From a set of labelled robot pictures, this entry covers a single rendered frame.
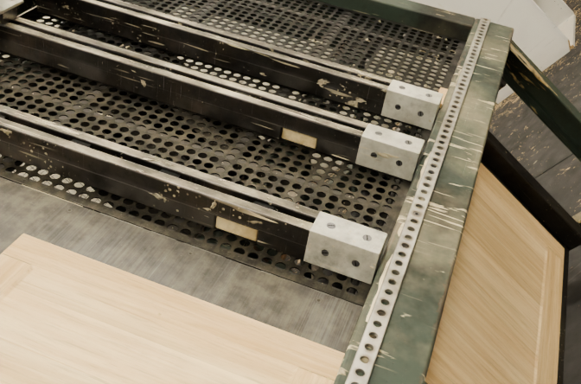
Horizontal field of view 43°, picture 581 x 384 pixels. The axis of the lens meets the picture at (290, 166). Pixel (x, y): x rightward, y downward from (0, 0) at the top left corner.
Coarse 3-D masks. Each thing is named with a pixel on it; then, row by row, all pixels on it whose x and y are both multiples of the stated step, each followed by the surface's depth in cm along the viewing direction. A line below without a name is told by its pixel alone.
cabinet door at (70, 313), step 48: (0, 288) 111; (48, 288) 112; (96, 288) 113; (144, 288) 115; (0, 336) 104; (48, 336) 105; (96, 336) 106; (144, 336) 107; (192, 336) 109; (240, 336) 110; (288, 336) 111
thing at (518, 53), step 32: (512, 64) 225; (544, 96) 227; (576, 128) 228; (512, 160) 219; (384, 192) 255; (512, 192) 221; (544, 192) 221; (544, 224) 223; (576, 224) 224; (256, 256) 301
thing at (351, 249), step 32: (0, 128) 137; (32, 128) 137; (64, 128) 138; (32, 160) 138; (64, 160) 136; (96, 160) 133; (128, 160) 135; (160, 160) 134; (128, 192) 134; (160, 192) 131; (192, 192) 129; (224, 192) 131; (256, 192) 131; (256, 224) 128; (288, 224) 125; (320, 224) 126; (352, 224) 127; (320, 256) 126; (352, 256) 124
